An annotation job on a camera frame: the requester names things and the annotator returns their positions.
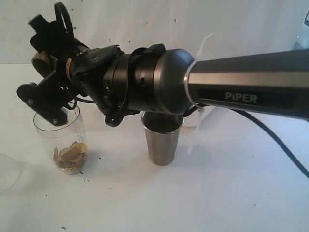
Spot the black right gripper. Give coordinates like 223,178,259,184
16,14,121,126

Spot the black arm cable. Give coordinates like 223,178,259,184
231,108,309,177

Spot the stainless steel cup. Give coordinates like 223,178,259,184
141,112,183,166

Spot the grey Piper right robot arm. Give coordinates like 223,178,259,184
16,15,309,127

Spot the translucent white plastic container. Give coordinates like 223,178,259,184
0,154,19,193

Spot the brown wooden cup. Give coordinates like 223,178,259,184
32,38,89,78

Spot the white cable tie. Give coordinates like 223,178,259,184
181,32,214,155

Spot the clear glass with tea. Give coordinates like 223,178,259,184
33,106,87,174

